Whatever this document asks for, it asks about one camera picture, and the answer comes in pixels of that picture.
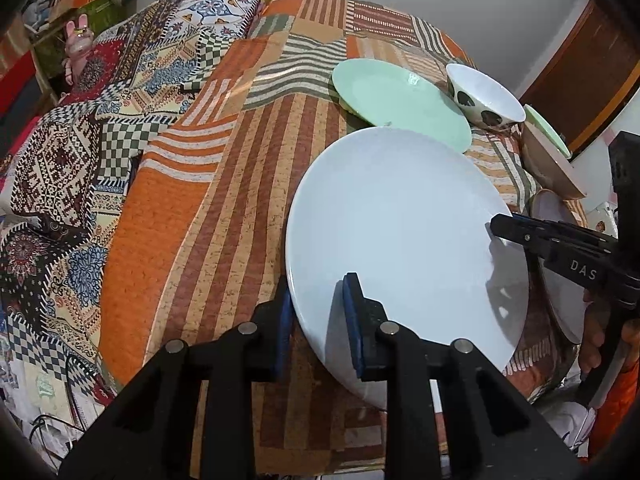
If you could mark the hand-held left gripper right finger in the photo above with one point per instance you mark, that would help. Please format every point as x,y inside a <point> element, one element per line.
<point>352,330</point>

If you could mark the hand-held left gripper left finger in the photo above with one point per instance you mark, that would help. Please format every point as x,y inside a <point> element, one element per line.
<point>285,320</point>

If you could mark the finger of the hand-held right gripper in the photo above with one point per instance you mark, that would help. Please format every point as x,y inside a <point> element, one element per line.
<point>510,230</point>
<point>565,226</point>

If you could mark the white dish with tan rim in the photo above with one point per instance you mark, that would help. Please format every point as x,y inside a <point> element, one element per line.
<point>560,285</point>

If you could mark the green bowl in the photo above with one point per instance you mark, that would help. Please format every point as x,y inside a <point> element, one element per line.
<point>545,165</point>

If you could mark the large white plate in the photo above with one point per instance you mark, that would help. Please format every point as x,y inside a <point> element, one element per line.
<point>400,235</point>

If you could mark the white bowl with black spots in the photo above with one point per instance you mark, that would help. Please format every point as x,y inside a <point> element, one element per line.
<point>480,90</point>

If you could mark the green plate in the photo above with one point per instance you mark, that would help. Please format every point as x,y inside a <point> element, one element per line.
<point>390,90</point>

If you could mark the person's right hand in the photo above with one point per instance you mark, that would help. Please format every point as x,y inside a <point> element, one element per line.
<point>592,345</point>

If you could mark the white device with stickers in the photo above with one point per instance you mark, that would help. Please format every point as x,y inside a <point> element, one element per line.
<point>600,217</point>

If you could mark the orange striped patchwork tablecloth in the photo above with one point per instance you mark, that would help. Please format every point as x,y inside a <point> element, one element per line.
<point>225,185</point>

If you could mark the white printed cloth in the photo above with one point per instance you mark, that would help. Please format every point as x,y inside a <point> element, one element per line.
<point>570,425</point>

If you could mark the brown wooden door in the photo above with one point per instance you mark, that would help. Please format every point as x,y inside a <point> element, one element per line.
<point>590,75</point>

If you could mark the patterned patchwork blanket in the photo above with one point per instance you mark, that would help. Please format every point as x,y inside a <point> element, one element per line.
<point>65,170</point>

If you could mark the pink bunny toy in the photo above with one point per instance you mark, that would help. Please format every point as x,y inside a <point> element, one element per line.
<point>80,42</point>

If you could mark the red box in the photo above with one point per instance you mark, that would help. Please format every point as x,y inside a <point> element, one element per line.
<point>12,75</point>

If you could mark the orange cardboard box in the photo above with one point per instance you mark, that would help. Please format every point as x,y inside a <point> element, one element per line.
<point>75,2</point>

